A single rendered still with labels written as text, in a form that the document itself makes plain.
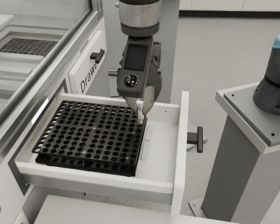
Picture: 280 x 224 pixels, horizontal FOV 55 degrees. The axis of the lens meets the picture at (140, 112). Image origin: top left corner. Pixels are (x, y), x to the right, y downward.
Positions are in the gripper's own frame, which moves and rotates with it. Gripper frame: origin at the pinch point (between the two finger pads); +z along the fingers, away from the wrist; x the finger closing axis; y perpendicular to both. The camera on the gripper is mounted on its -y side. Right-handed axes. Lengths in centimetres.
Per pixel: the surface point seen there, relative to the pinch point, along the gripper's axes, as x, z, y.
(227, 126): -27, 32, 33
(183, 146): -10.2, 1.1, -7.7
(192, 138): -12.0, 2.8, -3.6
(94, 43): 21.0, 1.1, 32.7
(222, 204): -31, 70, 23
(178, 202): -10.2, 5.9, -17.5
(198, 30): -21, 96, 259
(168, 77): 0, 51, 91
